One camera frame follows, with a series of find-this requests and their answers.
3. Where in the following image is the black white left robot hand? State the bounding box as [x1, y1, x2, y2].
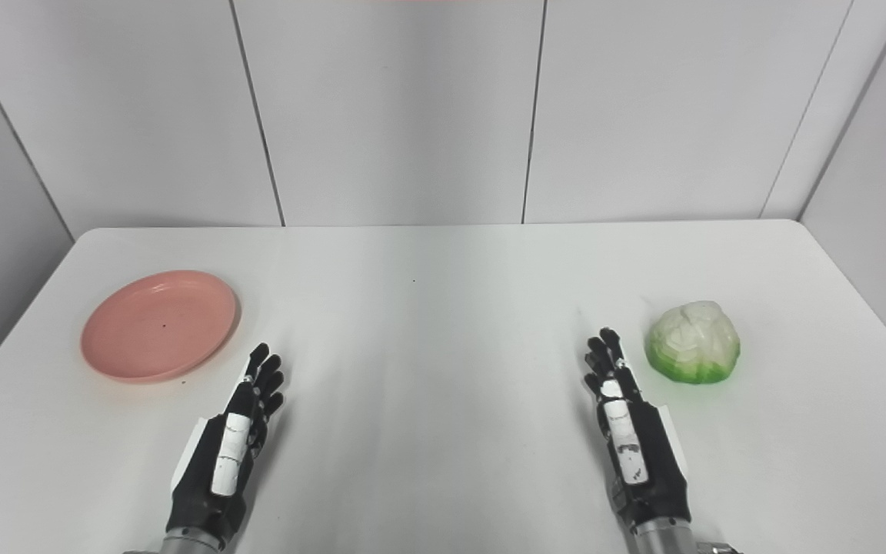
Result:
[166, 343, 286, 544]

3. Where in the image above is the green white cabbage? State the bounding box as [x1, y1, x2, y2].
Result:
[645, 301, 741, 385]

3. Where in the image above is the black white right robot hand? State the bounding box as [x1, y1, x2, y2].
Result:
[584, 328, 694, 532]

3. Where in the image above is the pink round plate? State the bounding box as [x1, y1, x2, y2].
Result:
[80, 270, 240, 384]

